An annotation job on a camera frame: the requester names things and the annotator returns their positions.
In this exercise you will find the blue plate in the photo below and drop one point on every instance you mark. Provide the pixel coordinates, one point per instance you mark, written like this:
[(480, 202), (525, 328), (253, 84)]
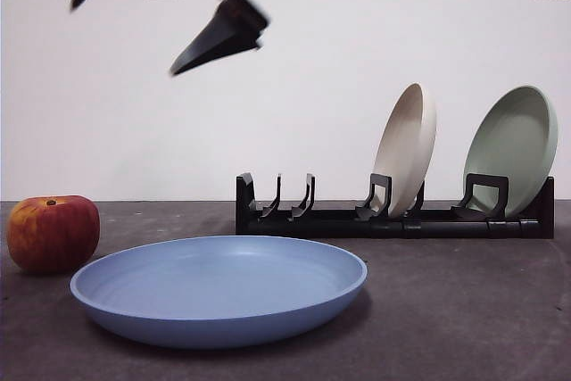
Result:
[(214, 283)]

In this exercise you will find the red yellow apple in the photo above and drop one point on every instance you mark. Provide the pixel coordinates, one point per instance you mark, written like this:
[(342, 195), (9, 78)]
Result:
[(53, 236)]

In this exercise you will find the beige plate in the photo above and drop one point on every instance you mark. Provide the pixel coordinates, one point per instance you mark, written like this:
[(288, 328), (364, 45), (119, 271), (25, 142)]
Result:
[(408, 153)]

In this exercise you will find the black plate rack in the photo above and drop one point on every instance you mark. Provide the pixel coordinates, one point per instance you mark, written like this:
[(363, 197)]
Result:
[(379, 227)]

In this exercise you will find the green plate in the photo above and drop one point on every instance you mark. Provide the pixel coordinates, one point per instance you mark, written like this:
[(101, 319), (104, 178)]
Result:
[(508, 144)]

